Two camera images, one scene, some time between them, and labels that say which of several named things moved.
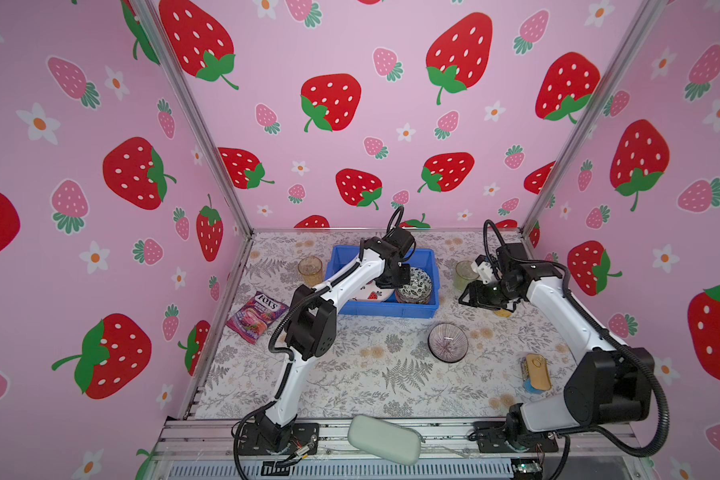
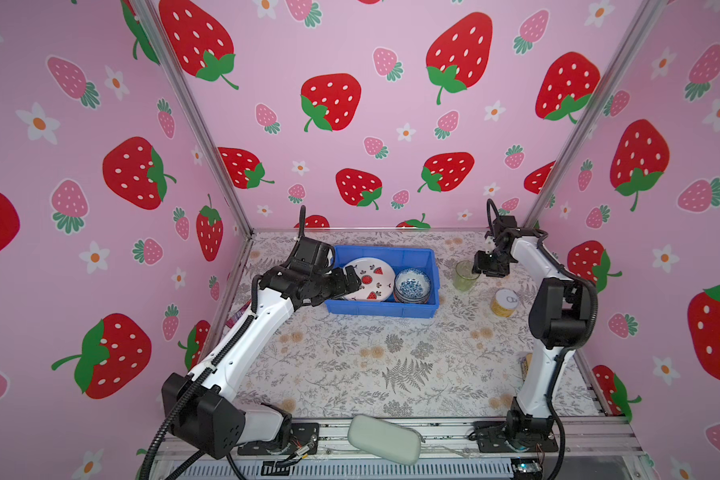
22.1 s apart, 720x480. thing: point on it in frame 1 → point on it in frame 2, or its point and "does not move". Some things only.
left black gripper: x=405 y=278 → x=340 y=287
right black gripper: x=492 y=306 → x=480 y=263
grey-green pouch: x=388 y=440 does not move
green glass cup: x=464 y=274 does not move
